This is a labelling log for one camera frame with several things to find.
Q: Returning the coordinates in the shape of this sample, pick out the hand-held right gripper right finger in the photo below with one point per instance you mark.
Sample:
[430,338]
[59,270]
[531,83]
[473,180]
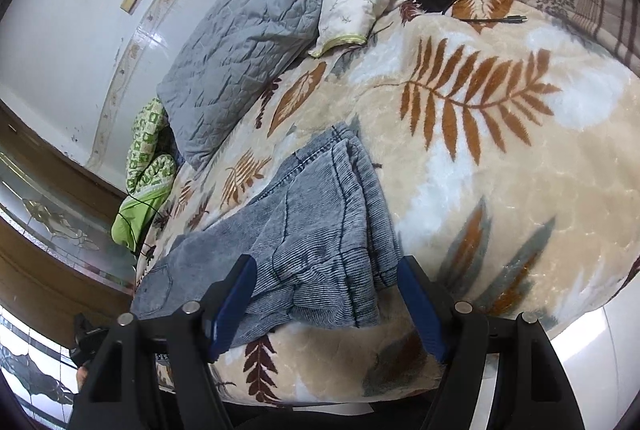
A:
[422,310]

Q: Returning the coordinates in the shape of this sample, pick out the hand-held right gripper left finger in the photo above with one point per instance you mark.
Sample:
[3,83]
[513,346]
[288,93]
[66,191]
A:
[231,310]

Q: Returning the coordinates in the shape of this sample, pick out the grey-blue denim pants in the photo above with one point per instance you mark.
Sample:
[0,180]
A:
[310,235]

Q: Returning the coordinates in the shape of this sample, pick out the wooden glass-panelled door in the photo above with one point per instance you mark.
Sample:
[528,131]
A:
[45,260]

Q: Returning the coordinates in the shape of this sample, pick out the beige leaf-print blanket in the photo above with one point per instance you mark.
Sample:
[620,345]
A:
[500,190]

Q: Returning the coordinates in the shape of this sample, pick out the green patterned quilt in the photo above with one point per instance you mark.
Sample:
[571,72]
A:
[150,170]

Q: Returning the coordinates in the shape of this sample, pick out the grey quilted blanket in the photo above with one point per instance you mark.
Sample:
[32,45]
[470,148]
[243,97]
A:
[240,50]

